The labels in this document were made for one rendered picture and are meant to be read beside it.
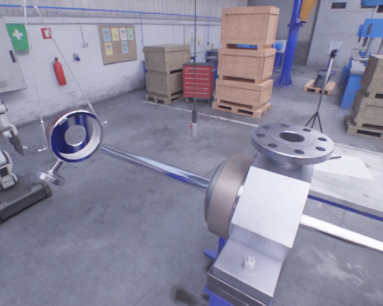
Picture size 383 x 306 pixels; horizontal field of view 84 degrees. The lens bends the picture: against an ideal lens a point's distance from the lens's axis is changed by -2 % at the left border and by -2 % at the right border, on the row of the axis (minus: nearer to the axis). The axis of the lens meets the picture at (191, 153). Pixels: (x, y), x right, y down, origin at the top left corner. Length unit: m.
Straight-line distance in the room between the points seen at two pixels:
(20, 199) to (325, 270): 3.00
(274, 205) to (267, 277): 0.21
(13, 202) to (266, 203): 2.61
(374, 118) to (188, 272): 4.21
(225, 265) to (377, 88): 4.50
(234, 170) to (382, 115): 4.40
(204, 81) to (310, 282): 4.63
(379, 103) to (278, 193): 4.34
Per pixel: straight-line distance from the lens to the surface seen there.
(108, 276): 2.12
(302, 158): 0.70
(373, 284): 2.43
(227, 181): 0.83
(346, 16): 13.93
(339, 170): 1.84
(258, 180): 0.76
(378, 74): 4.89
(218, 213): 0.85
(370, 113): 5.04
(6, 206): 2.92
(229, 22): 5.18
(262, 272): 0.76
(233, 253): 0.78
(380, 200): 1.69
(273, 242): 0.75
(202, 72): 5.61
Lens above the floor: 1.73
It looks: 30 degrees down
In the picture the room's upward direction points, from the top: straight up
